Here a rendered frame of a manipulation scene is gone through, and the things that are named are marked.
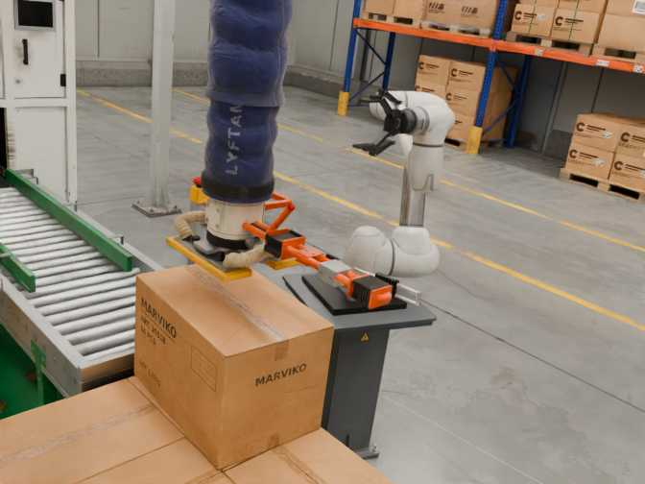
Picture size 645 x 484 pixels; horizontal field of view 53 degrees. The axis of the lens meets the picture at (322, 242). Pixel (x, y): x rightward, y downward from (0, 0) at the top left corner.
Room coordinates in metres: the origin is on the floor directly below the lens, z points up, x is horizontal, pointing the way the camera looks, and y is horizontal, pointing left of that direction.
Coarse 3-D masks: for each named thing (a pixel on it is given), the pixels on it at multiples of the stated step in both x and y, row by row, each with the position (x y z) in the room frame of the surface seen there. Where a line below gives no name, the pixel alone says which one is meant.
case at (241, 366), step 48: (144, 288) 1.97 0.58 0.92; (192, 288) 1.97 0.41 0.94; (240, 288) 2.02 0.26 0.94; (144, 336) 1.96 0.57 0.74; (192, 336) 1.72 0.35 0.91; (240, 336) 1.69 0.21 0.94; (288, 336) 1.73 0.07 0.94; (144, 384) 1.95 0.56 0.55; (192, 384) 1.71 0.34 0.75; (240, 384) 1.61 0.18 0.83; (288, 384) 1.73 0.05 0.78; (192, 432) 1.69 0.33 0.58; (240, 432) 1.62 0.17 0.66; (288, 432) 1.75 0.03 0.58
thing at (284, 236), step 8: (272, 232) 1.77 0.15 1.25; (280, 232) 1.79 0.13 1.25; (288, 232) 1.81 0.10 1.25; (296, 232) 1.80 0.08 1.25; (272, 240) 1.73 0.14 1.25; (280, 240) 1.74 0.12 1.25; (288, 240) 1.72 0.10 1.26; (296, 240) 1.74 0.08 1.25; (304, 240) 1.76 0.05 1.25; (264, 248) 1.75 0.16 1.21; (272, 248) 1.73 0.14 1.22; (280, 248) 1.71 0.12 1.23; (296, 248) 1.74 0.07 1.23; (288, 256) 1.72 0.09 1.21
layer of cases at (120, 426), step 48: (0, 432) 1.62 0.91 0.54; (48, 432) 1.65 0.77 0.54; (96, 432) 1.68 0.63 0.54; (144, 432) 1.71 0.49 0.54; (0, 480) 1.43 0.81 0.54; (48, 480) 1.45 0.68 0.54; (96, 480) 1.47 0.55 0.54; (144, 480) 1.50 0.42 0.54; (192, 480) 1.52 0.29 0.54; (240, 480) 1.55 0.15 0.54; (288, 480) 1.57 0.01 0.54; (336, 480) 1.60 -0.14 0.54; (384, 480) 1.63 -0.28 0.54
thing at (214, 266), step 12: (168, 240) 1.95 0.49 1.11; (180, 240) 1.94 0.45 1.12; (192, 240) 1.91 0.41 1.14; (180, 252) 1.89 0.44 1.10; (192, 252) 1.87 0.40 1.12; (204, 264) 1.79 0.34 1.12; (216, 264) 1.79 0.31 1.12; (216, 276) 1.75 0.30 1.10; (228, 276) 1.73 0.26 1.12; (240, 276) 1.76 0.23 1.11
